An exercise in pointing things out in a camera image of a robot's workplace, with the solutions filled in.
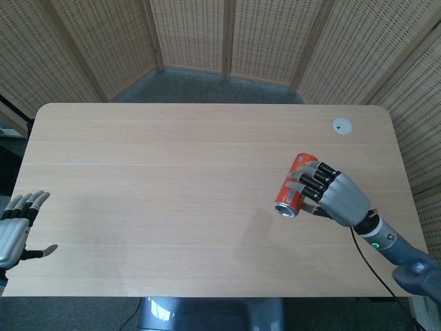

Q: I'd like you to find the white cable grommet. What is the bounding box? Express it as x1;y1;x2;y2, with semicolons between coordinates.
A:
332;117;354;134

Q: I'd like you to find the black tripod stand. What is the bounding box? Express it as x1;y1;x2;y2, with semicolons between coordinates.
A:
0;94;34;133

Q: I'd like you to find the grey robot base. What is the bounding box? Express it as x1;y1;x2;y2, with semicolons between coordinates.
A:
136;296;285;331

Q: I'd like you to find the orange soda can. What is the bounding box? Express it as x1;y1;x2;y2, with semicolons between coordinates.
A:
274;152;320;219

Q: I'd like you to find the black cable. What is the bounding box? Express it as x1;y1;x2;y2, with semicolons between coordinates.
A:
350;225;418;331

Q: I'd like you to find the woven bamboo folding screen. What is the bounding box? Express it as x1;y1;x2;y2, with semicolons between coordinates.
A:
0;0;441;297

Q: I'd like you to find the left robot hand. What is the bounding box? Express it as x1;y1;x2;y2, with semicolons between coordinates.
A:
0;190;59;272

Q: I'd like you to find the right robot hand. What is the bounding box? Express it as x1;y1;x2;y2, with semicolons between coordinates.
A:
284;161;373;228

